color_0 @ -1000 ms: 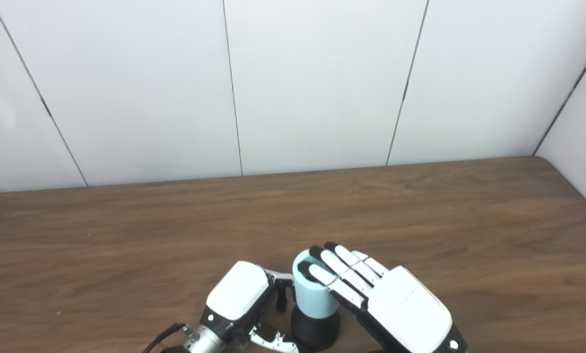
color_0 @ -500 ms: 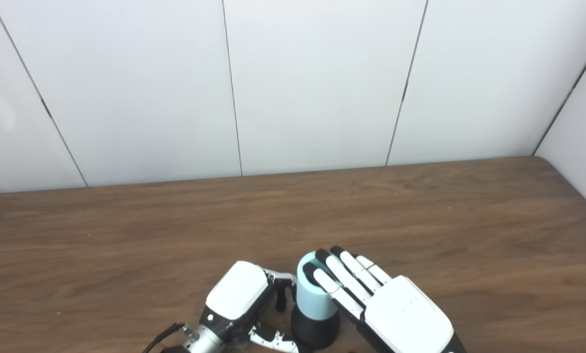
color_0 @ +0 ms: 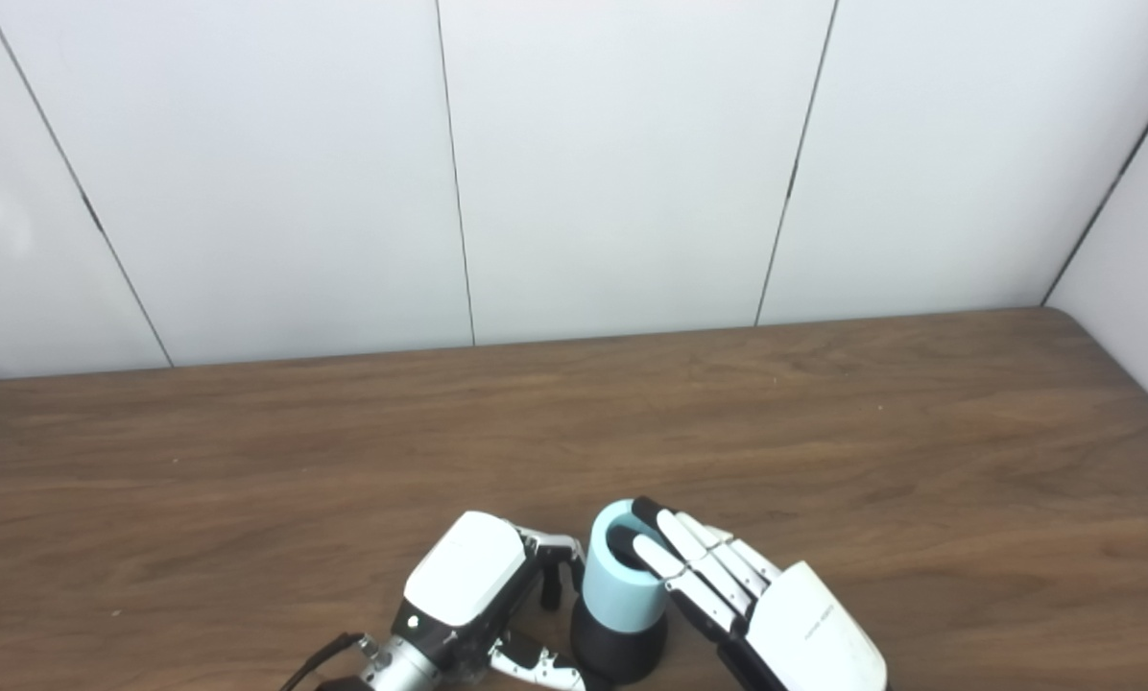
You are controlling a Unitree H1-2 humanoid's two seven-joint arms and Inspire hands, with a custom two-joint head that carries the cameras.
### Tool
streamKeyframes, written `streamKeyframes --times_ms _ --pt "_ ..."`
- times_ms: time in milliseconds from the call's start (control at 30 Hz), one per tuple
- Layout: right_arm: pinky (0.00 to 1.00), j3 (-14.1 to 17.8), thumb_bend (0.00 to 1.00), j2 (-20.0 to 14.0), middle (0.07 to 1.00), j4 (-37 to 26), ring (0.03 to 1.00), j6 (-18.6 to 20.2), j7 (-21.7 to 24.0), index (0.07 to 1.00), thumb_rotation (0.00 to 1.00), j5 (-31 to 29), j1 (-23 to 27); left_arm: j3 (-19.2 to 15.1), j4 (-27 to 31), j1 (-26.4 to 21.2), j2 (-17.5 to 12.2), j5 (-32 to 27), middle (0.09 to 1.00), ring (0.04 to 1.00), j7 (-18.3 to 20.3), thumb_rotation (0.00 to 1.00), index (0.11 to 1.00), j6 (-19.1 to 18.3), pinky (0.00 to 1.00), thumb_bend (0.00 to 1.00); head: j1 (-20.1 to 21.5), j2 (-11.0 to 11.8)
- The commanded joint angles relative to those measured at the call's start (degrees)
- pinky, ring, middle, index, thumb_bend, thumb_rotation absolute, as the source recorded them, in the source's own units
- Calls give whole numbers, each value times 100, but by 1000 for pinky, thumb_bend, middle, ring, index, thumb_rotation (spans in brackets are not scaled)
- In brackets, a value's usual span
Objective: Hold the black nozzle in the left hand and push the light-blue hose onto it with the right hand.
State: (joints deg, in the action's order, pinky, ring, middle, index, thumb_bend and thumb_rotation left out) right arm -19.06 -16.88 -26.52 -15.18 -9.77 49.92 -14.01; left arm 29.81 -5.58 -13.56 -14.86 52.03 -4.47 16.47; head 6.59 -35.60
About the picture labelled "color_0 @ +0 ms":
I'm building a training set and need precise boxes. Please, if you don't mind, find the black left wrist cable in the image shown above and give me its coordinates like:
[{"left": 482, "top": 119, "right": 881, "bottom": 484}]
[{"left": 279, "top": 631, "right": 383, "bottom": 691}]

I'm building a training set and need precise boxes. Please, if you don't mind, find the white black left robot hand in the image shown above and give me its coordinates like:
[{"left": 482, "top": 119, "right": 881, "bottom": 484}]
[{"left": 390, "top": 511, "right": 589, "bottom": 691}]

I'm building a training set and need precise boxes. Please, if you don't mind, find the light-blue hose piece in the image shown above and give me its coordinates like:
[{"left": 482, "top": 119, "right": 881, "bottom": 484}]
[{"left": 582, "top": 499, "right": 673, "bottom": 634}]

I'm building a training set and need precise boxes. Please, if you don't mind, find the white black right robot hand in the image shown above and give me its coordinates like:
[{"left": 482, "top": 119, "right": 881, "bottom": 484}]
[{"left": 610, "top": 495, "right": 890, "bottom": 691}]

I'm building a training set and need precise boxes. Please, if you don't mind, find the black flared nozzle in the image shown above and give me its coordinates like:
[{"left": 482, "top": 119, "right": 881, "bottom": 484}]
[{"left": 569, "top": 600, "right": 669, "bottom": 684}]

